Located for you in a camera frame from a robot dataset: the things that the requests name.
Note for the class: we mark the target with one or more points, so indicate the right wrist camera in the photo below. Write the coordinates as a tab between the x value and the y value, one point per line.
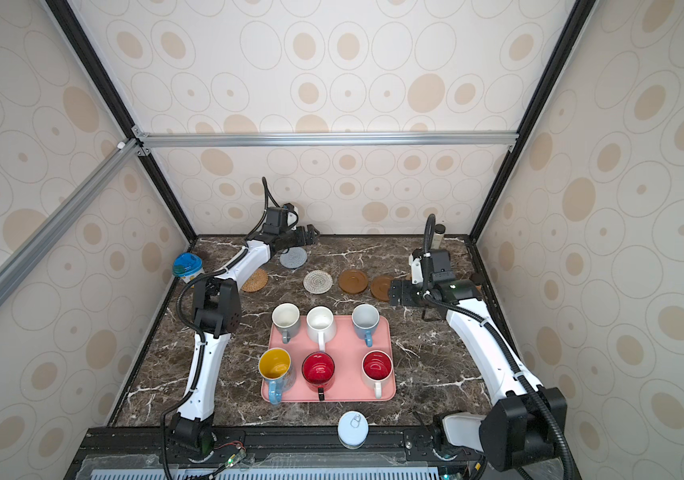
430	267

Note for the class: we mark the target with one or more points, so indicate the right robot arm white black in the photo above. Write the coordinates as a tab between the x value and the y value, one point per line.
526	424

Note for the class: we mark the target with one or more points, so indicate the white mug red inside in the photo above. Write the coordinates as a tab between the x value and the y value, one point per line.
377	371

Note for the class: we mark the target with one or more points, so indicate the white round lid container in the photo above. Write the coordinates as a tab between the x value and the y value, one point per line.
353	429

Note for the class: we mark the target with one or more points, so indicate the light blue mug white inside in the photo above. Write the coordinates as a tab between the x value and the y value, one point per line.
365	318

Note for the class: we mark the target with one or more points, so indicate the horizontal aluminium frame bar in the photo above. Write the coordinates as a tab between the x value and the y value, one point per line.
343	139

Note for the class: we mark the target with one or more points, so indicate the white multicolour woven coaster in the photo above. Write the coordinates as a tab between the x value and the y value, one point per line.
318	282

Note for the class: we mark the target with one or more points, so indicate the clear bottle black cap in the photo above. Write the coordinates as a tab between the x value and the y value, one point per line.
438	236

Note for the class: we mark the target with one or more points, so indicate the light blue fabric coaster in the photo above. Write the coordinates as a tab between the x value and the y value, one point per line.
294	258

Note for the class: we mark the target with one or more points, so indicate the blue lid snack tub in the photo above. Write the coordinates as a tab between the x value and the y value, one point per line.
187	266

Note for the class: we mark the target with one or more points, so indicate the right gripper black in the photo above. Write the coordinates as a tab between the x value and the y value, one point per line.
407	288

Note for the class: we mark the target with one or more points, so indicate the brown wooden round coaster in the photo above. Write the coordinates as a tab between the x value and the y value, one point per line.
353	281

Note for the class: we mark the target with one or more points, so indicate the blue mug yellow inside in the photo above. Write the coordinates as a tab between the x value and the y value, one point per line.
277	371

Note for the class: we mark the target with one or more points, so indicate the black mug red inside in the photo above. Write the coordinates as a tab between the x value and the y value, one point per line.
318	370

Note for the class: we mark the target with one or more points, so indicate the grey mug white inside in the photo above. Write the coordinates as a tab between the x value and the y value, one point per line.
286	319

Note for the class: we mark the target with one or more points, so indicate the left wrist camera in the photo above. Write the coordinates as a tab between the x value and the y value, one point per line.
280	219

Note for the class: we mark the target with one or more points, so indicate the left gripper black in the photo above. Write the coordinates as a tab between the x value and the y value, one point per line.
301	236

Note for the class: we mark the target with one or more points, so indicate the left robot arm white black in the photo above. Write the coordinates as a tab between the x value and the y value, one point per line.
210	305

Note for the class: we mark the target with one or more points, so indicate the slanted aluminium frame bar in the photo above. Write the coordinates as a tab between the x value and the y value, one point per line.
25	259

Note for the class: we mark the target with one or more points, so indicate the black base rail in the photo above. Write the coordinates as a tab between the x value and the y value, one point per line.
271	452

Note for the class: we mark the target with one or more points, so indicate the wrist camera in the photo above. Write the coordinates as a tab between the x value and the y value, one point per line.
430	267
280	219

